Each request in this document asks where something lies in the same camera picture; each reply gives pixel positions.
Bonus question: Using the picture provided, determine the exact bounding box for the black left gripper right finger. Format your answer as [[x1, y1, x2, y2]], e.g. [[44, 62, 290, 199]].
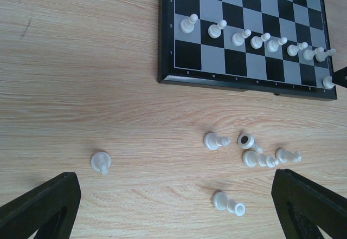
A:
[[272, 169, 346, 238]]

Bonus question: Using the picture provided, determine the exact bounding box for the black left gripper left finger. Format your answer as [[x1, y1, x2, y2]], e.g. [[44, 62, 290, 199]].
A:
[[1, 172, 81, 238]]

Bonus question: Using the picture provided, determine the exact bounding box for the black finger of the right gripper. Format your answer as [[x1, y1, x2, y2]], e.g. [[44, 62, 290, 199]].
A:
[[332, 67, 347, 88]]

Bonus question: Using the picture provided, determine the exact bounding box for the white chess piece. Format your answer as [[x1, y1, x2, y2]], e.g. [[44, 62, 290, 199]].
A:
[[208, 20, 227, 38], [315, 48, 336, 62], [203, 132, 231, 150], [287, 42, 308, 57], [91, 151, 112, 175], [242, 150, 279, 168], [275, 148, 302, 163], [303, 47, 324, 61], [237, 132, 264, 153], [323, 76, 335, 89], [212, 191, 246, 216]]

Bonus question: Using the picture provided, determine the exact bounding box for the white pawn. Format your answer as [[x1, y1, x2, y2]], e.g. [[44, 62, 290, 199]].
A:
[[232, 29, 252, 47], [267, 37, 288, 53], [250, 33, 271, 49], [180, 14, 198, 34]]

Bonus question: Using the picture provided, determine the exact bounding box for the white fallen chess piece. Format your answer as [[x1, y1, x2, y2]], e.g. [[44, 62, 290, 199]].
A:
[[237, 132, 264, 153]]

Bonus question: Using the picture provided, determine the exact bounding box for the black and white chessboard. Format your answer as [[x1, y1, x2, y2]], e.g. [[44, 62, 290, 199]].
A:
[[158, 0, 337, 100]]

